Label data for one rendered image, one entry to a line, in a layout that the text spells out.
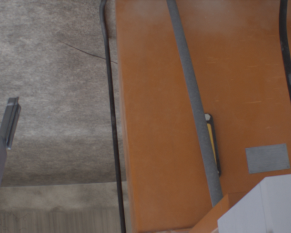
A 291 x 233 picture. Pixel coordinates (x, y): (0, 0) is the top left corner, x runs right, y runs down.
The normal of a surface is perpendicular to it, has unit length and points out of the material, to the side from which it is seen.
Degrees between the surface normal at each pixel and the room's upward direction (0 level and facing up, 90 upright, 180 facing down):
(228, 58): 90
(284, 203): 90
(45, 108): 0
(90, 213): 90
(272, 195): 90
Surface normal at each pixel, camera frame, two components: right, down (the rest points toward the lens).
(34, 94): 0.11, 0.92
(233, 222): -0.99, 0.06
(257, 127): 0.02, -0.39
